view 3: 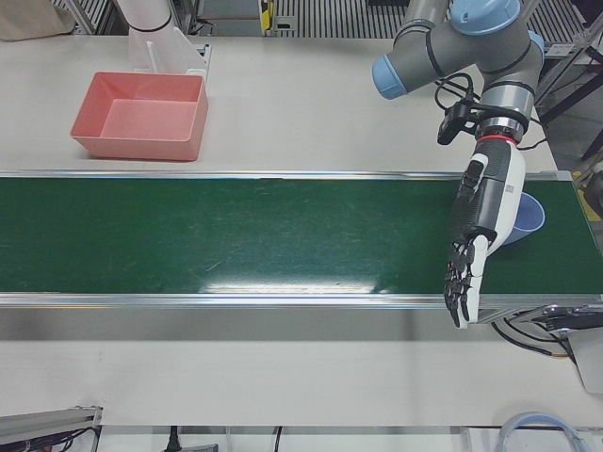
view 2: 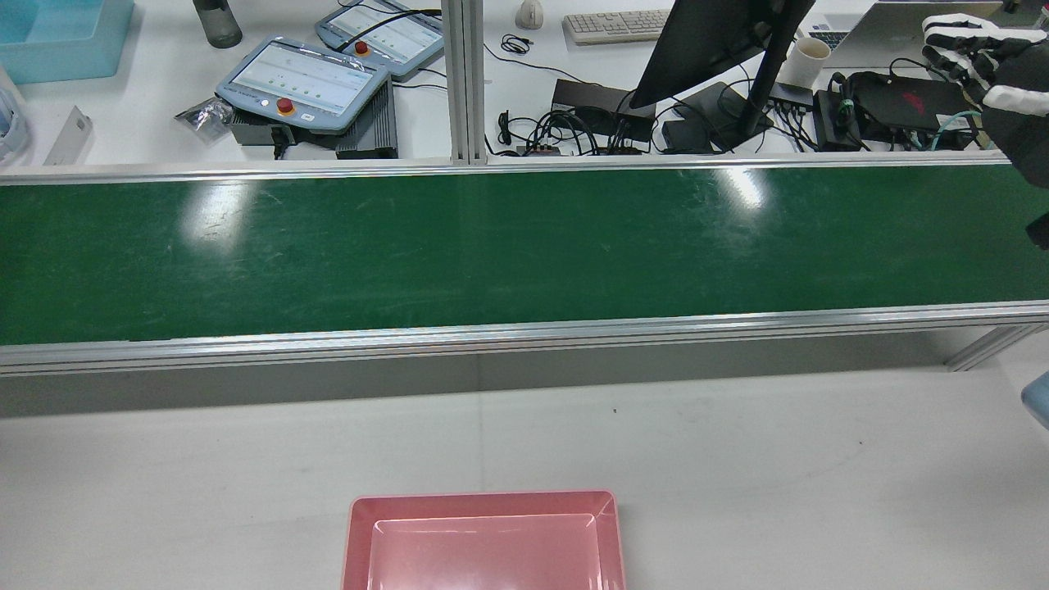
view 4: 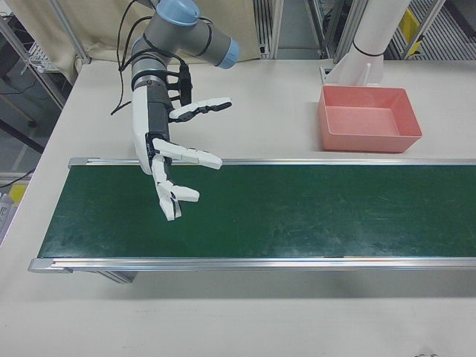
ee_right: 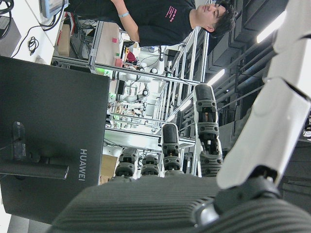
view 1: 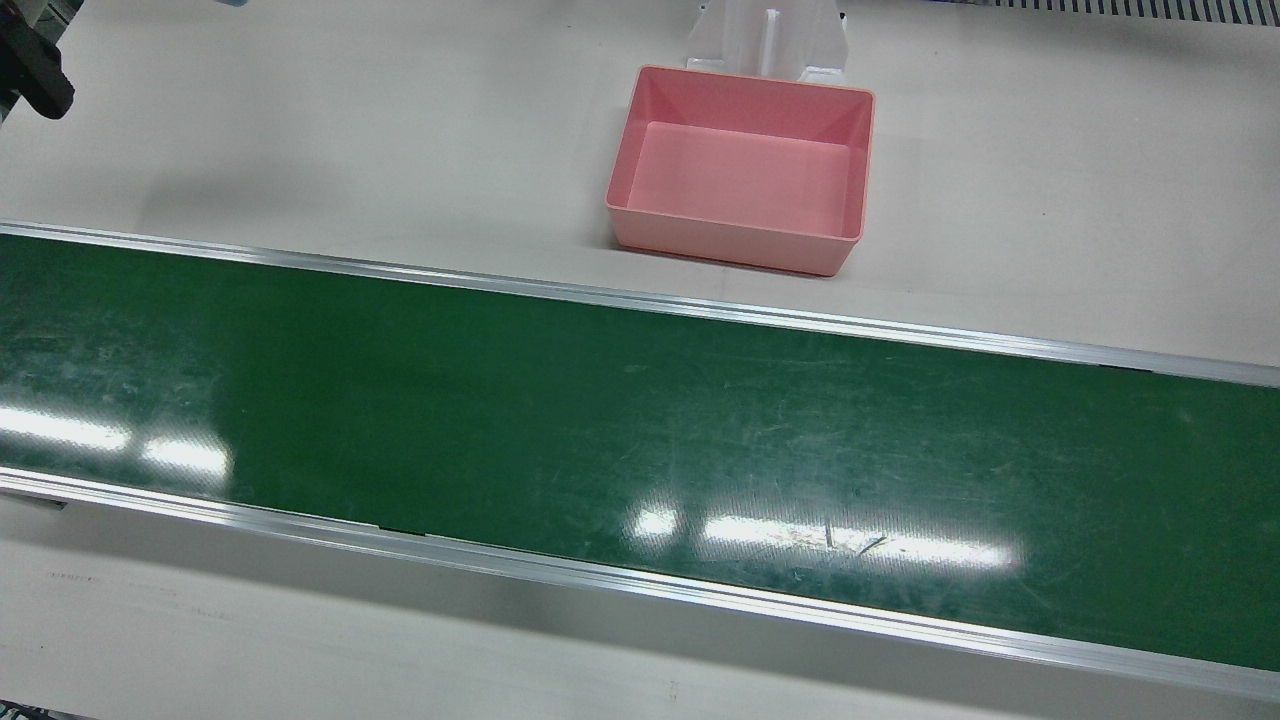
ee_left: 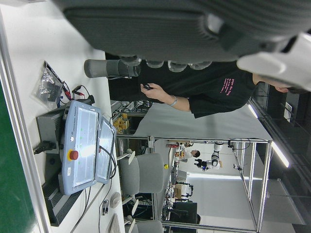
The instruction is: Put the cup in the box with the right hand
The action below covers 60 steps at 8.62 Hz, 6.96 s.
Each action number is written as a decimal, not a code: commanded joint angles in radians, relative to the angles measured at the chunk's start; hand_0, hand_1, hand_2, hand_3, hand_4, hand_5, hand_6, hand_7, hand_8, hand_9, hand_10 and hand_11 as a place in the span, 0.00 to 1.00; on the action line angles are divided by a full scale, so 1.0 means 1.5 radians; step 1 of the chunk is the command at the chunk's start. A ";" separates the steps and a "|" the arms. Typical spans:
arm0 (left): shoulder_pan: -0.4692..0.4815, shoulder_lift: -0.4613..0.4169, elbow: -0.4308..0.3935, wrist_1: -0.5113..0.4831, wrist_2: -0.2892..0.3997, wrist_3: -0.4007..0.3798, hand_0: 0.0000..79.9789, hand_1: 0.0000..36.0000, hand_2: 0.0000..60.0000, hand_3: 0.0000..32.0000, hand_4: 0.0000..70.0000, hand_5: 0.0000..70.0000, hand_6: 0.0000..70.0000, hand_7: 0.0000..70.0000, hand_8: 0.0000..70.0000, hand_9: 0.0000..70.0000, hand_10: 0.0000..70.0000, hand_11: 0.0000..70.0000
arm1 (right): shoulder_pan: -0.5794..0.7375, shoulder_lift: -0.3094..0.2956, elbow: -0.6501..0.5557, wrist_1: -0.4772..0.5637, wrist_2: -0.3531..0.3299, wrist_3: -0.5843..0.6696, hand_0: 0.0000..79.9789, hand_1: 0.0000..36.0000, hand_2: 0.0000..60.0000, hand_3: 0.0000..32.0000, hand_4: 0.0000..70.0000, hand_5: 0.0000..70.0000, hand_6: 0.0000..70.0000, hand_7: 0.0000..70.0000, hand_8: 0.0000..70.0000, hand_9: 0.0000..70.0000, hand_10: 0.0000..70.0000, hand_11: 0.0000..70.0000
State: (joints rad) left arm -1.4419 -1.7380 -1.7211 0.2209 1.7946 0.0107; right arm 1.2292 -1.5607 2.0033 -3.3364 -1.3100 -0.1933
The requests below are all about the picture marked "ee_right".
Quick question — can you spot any coiled black cable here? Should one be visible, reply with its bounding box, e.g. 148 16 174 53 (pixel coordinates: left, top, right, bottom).
27 36 39 56

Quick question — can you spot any ceiling light tube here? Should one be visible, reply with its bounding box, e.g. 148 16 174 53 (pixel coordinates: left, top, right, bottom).
256 11 287 44
206 69 225 86

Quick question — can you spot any cardboard box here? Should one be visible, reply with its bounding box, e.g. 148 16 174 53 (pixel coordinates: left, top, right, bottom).
58 24 71 56

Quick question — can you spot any aluminium frame with beige panel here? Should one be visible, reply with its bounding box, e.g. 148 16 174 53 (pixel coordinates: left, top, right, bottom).
87 20 210 123

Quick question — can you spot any person in black t-shirt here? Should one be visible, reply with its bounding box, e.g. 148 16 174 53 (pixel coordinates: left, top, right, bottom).
65 0 238 48

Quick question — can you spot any right robot hand white grey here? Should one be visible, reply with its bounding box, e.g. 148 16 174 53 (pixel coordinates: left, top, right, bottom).
47 0 311 233

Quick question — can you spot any black Huawei monitor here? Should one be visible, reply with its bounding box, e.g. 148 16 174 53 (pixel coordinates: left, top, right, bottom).
0 55 111 225

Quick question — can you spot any blue-grey teach pendant red button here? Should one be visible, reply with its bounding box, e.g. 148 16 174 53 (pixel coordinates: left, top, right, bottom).
40 0 70 19

